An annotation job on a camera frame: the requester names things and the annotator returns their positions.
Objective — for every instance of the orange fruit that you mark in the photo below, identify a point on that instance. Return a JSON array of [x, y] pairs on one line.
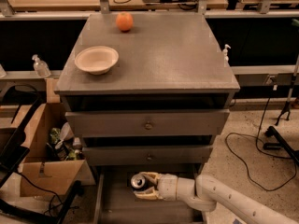
[[124, 21]]

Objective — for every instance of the clear sanitizer bottle left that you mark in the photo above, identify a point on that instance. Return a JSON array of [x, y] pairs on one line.
[[41, 67]]

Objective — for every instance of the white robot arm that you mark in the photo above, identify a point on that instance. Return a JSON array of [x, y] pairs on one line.
[[203, 194]]

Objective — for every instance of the white paper bowl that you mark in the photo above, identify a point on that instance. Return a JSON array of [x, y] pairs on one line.
[[96, 60]]

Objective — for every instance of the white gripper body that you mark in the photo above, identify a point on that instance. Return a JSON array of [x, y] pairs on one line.
[[166, 185]]

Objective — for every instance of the small pump bottle right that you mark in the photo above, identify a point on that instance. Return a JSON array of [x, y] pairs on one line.
[[225, 52]]

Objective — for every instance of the grey drawer cabinet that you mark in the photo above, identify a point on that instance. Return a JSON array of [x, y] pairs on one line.
[[169, 62]]

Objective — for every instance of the cardboard box with clutter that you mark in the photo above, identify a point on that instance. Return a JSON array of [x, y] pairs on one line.
[[46, 164]]

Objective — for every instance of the grey top drawer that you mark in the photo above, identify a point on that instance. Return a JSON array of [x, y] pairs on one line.
[[125, 124]]

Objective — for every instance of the black stand base right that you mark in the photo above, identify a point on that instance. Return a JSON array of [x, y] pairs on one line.
[[271, 131]]

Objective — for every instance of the blue pepsi can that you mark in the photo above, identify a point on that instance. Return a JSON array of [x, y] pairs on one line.
[[139, 182]]

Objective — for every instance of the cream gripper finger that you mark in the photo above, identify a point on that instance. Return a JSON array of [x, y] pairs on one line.
[[152, 177], [151, 194]]

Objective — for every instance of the grey middle drawer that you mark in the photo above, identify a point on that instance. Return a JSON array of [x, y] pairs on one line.
[[98, 156]]

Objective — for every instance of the grey open bottom drawer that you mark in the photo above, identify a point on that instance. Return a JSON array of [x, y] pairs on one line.
[[116, 203]]

